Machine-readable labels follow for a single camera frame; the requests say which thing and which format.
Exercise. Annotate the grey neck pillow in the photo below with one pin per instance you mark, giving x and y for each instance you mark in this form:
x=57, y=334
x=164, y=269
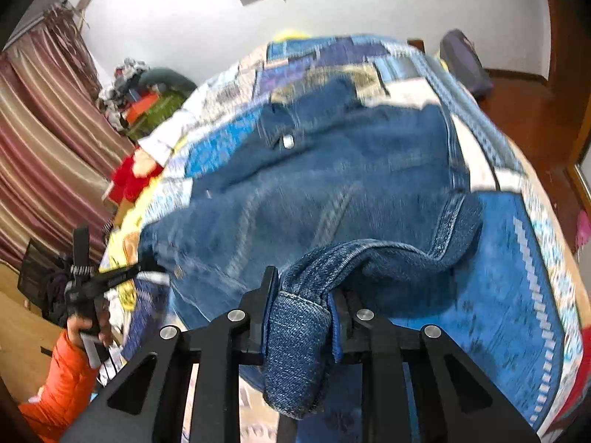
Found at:
x=168, y=78

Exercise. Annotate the yellow cloth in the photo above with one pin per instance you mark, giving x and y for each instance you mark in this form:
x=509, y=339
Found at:
x=127, y=240

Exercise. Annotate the striped brown curtain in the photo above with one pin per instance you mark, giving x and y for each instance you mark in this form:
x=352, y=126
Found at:
x=41, y=138

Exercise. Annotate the black mesh basket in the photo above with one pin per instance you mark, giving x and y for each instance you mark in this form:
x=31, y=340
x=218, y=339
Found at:
x=39, y=267

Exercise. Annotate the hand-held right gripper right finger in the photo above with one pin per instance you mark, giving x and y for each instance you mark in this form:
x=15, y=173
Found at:
x=344, y=332

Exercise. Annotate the white cloth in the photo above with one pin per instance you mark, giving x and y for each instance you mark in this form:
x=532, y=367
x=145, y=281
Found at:
x=166, y=140

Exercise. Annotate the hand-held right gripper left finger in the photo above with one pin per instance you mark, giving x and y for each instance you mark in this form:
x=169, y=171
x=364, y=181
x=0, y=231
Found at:
x=270, y=314

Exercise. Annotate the person's left forearm orange sleeve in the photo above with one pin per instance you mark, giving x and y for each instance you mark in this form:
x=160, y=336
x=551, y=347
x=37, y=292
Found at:
x=55, y=392

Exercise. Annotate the blue denim jacket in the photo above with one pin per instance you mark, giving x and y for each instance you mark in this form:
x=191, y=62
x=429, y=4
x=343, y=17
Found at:
x=323, y=184

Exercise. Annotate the pile of mixed clothes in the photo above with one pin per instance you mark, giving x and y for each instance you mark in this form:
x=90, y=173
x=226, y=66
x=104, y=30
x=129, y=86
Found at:
x=117, y=90

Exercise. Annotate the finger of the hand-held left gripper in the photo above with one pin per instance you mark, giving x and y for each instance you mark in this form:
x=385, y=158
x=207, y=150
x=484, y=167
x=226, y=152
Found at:
x=127, y=273

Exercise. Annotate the blue patchwork bedspread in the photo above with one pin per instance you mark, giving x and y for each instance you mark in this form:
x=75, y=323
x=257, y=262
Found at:
x=503, y=258

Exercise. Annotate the person's left hand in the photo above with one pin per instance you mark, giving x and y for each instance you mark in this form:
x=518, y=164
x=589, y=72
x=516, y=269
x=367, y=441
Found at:
x=105, y=327

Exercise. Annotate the green covered cabinet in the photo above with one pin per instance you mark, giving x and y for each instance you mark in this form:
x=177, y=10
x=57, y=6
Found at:
x=161, y=115

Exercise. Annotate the orange box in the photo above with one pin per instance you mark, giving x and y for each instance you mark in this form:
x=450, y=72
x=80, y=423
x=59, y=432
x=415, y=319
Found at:
x=143, y=106

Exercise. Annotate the yellow plush item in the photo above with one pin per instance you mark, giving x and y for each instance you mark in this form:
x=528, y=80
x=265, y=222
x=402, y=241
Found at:
x=291, y=35

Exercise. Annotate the red plush toy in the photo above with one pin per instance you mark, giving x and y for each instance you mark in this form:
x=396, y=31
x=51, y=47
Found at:
x=134, y=175

